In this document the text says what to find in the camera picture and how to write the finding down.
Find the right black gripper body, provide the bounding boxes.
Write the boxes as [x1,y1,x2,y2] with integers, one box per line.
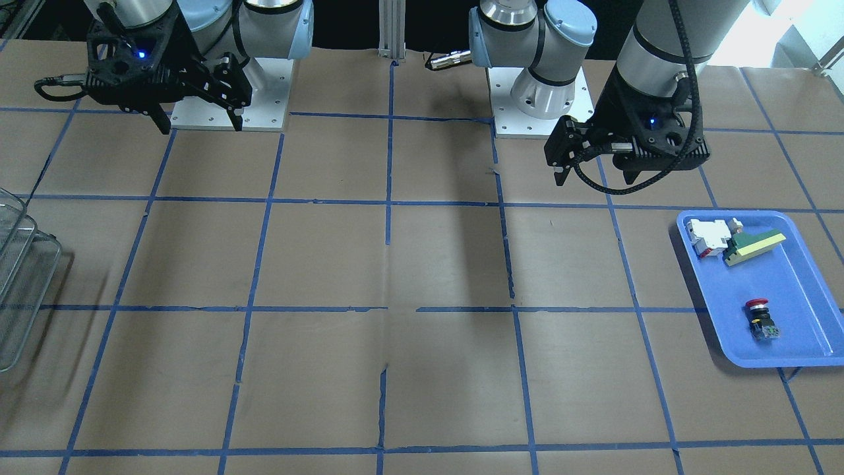
[84,13,253,112]

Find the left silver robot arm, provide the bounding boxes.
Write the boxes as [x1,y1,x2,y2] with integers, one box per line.
[468,1,746,195]

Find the silver cable connector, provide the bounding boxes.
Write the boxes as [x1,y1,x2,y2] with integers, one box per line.
[424,50,473,71]

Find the white circuit breaker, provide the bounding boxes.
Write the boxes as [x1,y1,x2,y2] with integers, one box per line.
[685,219,732,259]

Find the wire mesh basket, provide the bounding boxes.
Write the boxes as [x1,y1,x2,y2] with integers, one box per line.
[1,189,63,372]

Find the black braided cable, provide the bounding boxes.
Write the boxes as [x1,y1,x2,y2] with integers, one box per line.
[571,0,701,195]

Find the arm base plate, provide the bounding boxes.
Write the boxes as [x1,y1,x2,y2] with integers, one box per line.
[171,57,295,132]
[487,67,594,139]

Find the green yellow terminal block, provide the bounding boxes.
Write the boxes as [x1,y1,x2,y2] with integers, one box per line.
[723,218,787,267]

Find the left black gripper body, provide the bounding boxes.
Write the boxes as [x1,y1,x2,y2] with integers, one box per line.
[545,67,692,174]

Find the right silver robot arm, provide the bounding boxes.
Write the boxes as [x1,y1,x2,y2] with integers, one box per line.
[82,1,315,133]

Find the red emergency stop button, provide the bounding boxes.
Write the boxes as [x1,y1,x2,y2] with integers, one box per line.
[745,298,781,342]

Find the blue plastic tray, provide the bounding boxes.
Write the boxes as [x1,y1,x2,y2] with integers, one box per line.
[676,208,843,369]

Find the aluminium frame post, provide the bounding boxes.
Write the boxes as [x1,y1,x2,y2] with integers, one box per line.
[378,0,406,63]

